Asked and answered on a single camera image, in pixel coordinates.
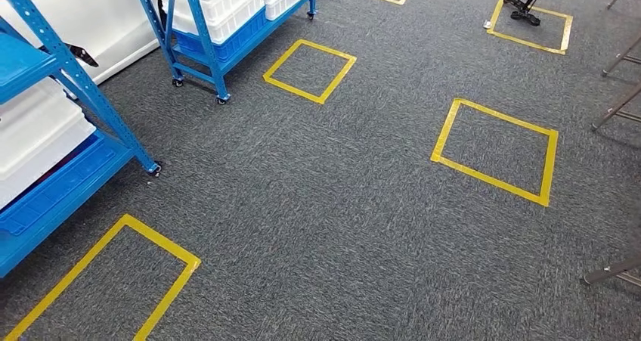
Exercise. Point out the blue metal shelf rack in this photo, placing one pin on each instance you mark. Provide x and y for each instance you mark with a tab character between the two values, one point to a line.
204	38
30	63

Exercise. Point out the small white floor object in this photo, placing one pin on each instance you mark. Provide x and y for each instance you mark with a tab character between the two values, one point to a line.
488	24

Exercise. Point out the yellow floor tape square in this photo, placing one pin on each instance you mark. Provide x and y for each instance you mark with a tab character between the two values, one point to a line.
526	40

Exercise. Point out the black tripod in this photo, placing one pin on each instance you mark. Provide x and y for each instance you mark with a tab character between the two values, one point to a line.
526	17

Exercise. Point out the small black plastic piece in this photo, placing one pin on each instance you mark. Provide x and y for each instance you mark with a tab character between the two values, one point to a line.
82	54

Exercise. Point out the white car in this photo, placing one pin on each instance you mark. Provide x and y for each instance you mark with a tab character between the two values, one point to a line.
100	18

